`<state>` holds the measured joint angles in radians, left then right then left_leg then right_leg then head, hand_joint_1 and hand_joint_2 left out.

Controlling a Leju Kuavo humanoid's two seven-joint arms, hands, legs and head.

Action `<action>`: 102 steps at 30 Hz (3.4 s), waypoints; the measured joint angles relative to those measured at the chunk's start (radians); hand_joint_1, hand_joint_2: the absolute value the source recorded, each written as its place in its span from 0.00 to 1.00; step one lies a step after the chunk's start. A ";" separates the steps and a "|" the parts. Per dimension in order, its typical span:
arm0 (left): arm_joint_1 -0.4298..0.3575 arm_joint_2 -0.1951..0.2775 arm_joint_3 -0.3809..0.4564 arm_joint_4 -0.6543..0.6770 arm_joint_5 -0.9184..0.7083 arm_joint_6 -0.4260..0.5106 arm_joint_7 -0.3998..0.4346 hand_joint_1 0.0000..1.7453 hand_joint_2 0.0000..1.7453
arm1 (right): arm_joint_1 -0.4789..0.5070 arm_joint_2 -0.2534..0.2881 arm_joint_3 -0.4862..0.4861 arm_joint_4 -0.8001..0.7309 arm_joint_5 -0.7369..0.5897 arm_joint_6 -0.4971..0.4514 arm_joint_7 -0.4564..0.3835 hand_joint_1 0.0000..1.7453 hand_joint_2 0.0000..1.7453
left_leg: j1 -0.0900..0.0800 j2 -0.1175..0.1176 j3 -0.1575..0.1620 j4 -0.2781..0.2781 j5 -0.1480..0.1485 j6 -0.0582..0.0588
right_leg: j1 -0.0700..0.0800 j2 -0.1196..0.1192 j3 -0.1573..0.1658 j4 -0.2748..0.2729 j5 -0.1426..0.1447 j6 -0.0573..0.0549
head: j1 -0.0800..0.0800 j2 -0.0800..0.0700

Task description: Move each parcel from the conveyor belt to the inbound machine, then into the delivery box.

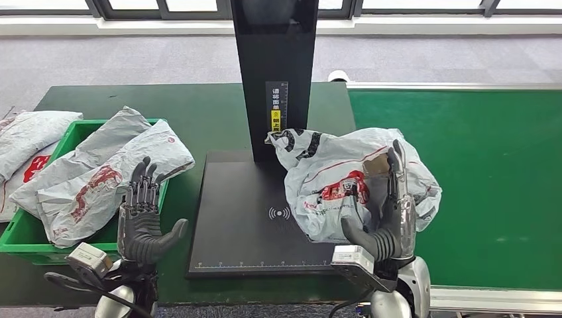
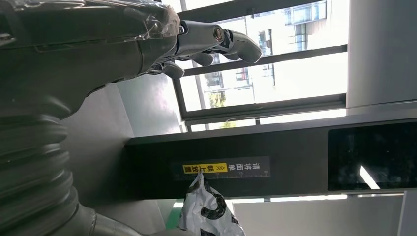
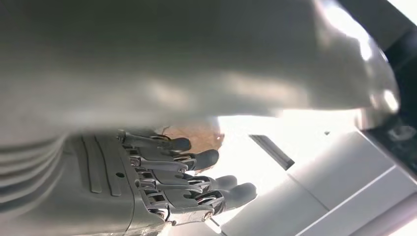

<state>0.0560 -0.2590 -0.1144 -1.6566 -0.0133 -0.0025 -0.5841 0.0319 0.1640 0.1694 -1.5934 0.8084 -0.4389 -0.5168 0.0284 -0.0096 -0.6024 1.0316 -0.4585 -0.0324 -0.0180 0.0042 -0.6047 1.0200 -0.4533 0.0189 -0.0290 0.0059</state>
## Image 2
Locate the black yellow ruler label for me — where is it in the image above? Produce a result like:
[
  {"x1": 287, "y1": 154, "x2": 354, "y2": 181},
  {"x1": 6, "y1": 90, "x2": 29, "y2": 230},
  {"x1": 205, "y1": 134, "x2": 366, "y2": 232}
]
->
[{"x1": 173, "y1": 156, "x2": 271, "y2": 181}]

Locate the black inbound scanner machine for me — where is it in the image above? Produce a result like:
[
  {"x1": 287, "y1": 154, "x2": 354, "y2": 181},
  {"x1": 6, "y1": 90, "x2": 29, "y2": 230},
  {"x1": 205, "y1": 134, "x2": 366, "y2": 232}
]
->
[{"x1": 61, "y1": 83, "x2": 417, "y2": 236}]

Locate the white parcel bag black print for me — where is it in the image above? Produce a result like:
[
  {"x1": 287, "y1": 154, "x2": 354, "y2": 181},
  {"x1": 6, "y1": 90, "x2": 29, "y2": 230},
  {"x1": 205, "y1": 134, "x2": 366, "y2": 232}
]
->
[{"x1": 178, "y1": 173, "x2": 246, "y2": 236}]

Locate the white roller blind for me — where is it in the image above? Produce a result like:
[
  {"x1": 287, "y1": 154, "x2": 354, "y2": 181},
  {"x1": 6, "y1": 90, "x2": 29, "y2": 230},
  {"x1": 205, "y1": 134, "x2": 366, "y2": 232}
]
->
[
  {"x1": 232, "y1": 195, "x2": 405, "y2": 236},
  {"x1": 346, "y1": 0, "x2": 417, "y2": 110}
]

